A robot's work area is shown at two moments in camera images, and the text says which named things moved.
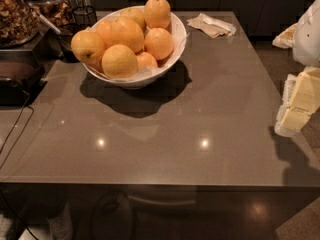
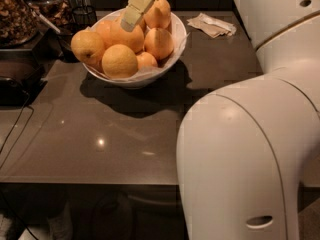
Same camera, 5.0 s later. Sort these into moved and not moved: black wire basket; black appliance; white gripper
Moved: white gripper
Not moved: black appliance; black wire basket
